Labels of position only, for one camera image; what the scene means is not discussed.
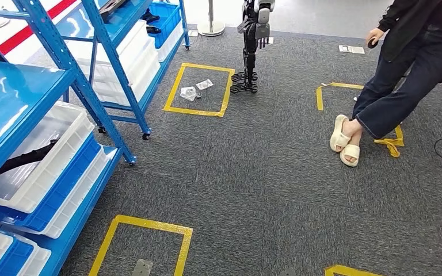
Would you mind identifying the person's hand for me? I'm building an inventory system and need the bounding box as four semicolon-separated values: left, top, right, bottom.
365;27;386;49

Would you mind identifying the black curved part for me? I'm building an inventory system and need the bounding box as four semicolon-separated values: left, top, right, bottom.
0;138;60;180
140;8;163;36

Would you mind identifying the blue metal shelf rack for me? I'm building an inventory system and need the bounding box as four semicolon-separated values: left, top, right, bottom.
55;0;191;141
0;0;137;276

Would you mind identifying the black plastic panel part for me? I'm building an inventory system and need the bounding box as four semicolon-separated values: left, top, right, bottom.
98;0;131;22

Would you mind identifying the white floor paper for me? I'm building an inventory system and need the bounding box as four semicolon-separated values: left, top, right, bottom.
338;44;366;55

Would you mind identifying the person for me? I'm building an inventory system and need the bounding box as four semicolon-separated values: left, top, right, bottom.
329;0;442;168

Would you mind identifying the yellow floor tape square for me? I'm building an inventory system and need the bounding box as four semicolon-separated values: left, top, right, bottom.
323;264;384;276
315;80;406;159

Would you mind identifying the black humanoid robot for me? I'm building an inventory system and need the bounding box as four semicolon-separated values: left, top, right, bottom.
230;0;277;95

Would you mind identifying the clear flat plastic bag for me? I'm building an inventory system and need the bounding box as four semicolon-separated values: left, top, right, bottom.
196;78;215;91

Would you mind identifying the clear crumpled plastic scrap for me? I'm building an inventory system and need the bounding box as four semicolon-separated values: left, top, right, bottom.
180;86;200;102

